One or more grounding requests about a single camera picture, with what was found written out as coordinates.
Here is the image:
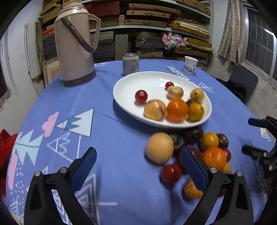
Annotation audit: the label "white board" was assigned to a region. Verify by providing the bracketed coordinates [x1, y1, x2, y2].
[24, 23, 46, 89]

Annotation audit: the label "white metal shelf rack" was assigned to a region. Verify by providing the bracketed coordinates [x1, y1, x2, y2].
[40, 0, 215, 65]

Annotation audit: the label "orange mandarin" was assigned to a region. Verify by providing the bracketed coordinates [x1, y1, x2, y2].
[202, 147, 227, 172]
[167, 98, 189, 121]

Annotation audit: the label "dark purple plum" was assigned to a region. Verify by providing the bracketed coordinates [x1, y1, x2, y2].
[184, 126, 204, 145]

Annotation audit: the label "small tan pear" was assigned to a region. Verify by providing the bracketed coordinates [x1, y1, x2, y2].
[221, 162, 232, 174]

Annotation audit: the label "floral fabric boxes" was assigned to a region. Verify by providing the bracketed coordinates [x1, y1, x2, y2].
[42, 28, 58, 60]

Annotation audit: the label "black bag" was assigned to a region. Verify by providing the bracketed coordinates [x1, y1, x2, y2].
[225, 80, 247, 100]

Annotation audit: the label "pink cloth bundle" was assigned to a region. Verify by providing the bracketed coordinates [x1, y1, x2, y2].
[162, 32, 187, 51]

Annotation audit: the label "large tan round pear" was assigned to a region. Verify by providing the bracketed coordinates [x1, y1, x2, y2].
[146, 132, 174, 164]

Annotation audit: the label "spotted tan pepino melon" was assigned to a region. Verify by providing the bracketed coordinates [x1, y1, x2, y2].
[144, 99, 167, 121]
[184, 178, 204, 199]

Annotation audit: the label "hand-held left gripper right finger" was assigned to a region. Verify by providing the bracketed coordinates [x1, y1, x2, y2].
[181, 147, 254, 225]

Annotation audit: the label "beige framed panel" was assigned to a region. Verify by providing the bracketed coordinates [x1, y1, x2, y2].
[42, 58, 62, 87]

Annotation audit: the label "blue printed tablecloth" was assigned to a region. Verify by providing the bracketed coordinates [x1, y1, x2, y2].
[5, 59, 273, 225]

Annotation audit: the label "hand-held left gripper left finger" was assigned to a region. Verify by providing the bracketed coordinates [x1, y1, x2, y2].
[24, 147, 97, 225]

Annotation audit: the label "dark blue chair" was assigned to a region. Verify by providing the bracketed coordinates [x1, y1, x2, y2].
[228, 65, 259, 102]

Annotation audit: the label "white oval plate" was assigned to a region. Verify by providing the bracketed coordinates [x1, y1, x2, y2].
[113, 71, 212, 128]

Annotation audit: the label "small yellow citrus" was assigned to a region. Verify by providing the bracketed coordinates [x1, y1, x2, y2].
[187, 103, 205, 121]
[200, 132, 219, 150]

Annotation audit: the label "plaid curtain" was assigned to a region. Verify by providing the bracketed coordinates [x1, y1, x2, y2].
[218, 0, 246, 67]

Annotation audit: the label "red patterned blanket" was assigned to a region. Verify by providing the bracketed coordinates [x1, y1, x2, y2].
[0, 129, 18, 195]

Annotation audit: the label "dark red plum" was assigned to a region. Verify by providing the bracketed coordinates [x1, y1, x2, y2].
[176, 147, 203, 173]

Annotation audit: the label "printed paper cup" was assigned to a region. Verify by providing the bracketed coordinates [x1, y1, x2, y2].
[184, 56, 199, 74]

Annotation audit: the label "tan thermos flask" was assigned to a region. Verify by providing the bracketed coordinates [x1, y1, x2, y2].
[54, 0, 101, 87]

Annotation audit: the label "barred window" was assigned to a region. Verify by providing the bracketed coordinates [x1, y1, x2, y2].
[240, 4, 277, 80]

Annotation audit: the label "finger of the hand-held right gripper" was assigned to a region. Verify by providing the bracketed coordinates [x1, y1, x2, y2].
[248, 116, 277, 139]
[242, 145, 271, 161]

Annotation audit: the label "sliding glass window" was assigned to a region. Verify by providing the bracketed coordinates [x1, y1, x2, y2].
[0, 39, 13, 109]

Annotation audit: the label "silver beverage can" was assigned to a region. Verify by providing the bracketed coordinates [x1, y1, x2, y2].
[122, 52, 139, 76]

